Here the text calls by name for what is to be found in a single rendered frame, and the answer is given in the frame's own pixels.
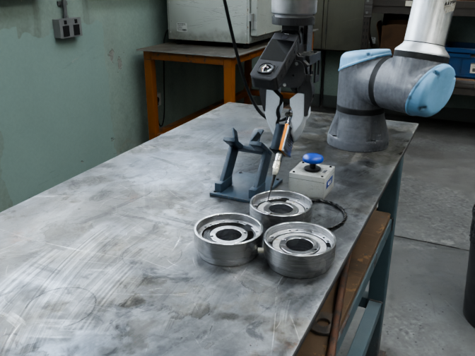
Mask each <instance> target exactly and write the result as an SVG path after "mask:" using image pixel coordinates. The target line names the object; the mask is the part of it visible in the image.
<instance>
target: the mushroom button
mask: <svg viewBox="0 0 475 356"><path fill-rule="evenodd" d="M323 161H324V158H323V156H322V155H320V154H317V153H308V154H305V155H304V156H303V162H306V163H308V164H310V168H311V169H314V168H316V164H320V163H322V162H323Z"/></svg>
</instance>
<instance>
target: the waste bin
mask: <svg viewBox="0 0 475 356"><path fill-rule="evenodd" d="M469 236H470V238H469V241H470V248H469V260H468V267H467V280H466V287H465V293H464V306H463V312H464V316H465V318H466V319H467V321H468V322H469V323H470V324H471V325H472V326H473V327H474V328H475V204H474V206H473V208H472V219H471V226H470V234H469Z"/></svg>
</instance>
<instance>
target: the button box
mask: <svg viewBox="0 0 475 356"><path fill-rule="evenodd" d="M334 170H335V167H334V166H328V165H321V164H316V168H314V169H311V168H310V164H308V163H306V162H302V161H301V162H300V163H299V164H298V165H297V166H296V167H295V168H293V169H292V170H291V171H290V172H289V185H288V190H289V191H294V192H298V193H300V194H303V195H305V196H307V197H308V198H314V199H321V200H323V199H325V198H326V196H327V195H328V193H329V192H330V191H331V190H332V189H333V187H334Z"/></svg>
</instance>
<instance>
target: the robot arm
mask: <svg viewBox="0 0 475 356"><path fill-rule="evenodd" d="M456 1H457V0H413V3H412V7H411V12H410V16H409V21H408V25H407V29H406V34H405V38H404V41H403V43H402V44H400V45H399V46H398V47H396V48H395V49H394V55H393V57H391V56H392V53H391V50H390V49H363V50H356V51H350V52H345V53H344V54H342V56H341V60H340V66H339V83H338V93H337V104H336V114H335V116H334V119H333V121H332V124H331V126H330V128H329V131H328V134H327V143H328V144H329V145H330V146H332V147H334V148H337V149H339V150H345V151H350V152H357V153H371V152H377V151H381V150H384V149H386V148H387V147H388V146H389V133H388V129H387V123H386V120H385V109H390V110H394V111H397V112H403V113H406V114H408V115H411V116H420V117H431V116H433V115H434V114H437V113H438V112H439V111H440V110H441V109H442V108H443V107H444V106H445V105H446V104H447V102H448V100H449V98H450V97H451V94H452V92H453V90H454V87H455V80H456V78H455V70H454V69H453V68H452V67H451V66H450V65H449V60H450V55H449V54H448V53H447V51H446V49H445V44H446V41H447V36H448V32H449V29H450V24H451V21H452V16H453V13H454V9H455V4H456ZM271 12H272V13H273V14H275V15H273V16H272V24H273V25H282V31H281V33H279V32H275V33H274V35H273V37H272V38H271V40H270V41H269V43H268V45H267V46H266V48H265V50H264V51H263V53H262V55H261V56H260V58H259V60H258V62H257V63H256V65H255V66H254V68H253V69H252V72H251V73H250V75H251V79H252V85H253V87H256V88H259V95H260V98H261V101H262V107H263V110H264V113H265V116H266V120H267V122H268V124H269V128H270V129H271V132H272V134H273V135H274V131H275V128H276V124H279V120H280V118H281V113H282V110H283V95H282V94H281V87H285V88H291V90H292V91H293V92H295V91H296V90H297V89H298V93H297V94H295V95H294V96H293V97H291V98H290V107H291V109H292V111H293V116H292V118H291V124H292V129H291V138H292V141H293V142H296V141H297V139H298V138H299V137H300V135H301V133H302V132H303V129H304V127H305V123H306V121H307V119H308V117H309V116H310V105H311V104H312V101H313V99H314V96H315V85H314V83H316V82H317V81H319V69H320V57H321V52H318V51H312V30H313V25H314V24H315V16H314V15H313V14H316V12H317V0H271ZM317 61H318V67H317ZM312 64H315V69H314V70H312ZM316 70H317V75H316ZM313 73H314V82H312V76H313ZM298 87H299V88H298Z"/></svg>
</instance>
